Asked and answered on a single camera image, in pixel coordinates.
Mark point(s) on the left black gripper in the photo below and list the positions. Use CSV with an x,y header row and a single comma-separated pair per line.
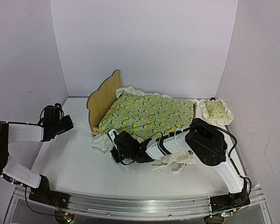
x,y
66,123

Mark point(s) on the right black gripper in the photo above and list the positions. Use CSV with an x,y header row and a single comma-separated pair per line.
x,y
116,145

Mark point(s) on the wooden pet bed frame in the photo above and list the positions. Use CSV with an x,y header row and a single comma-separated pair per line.
x,y
100,99

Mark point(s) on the lemon print ruffled mattress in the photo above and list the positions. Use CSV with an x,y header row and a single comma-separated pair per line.
x,y
142,115

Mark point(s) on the small lemon print pillow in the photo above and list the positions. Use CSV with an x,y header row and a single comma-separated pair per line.
x,y
216,112

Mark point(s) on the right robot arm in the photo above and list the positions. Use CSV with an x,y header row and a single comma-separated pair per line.
x,y
206,141

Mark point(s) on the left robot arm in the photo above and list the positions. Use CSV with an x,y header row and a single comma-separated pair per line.
x,y
52,123

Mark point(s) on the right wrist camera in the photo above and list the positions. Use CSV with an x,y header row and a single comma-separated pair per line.
x,y
112,134

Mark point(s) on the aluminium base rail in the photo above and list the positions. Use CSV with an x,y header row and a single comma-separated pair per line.
x,y
150,210

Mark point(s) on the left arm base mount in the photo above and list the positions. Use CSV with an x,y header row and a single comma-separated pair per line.
x,y
43,194

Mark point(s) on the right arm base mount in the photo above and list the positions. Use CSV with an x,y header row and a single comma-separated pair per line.
x,y
228,202

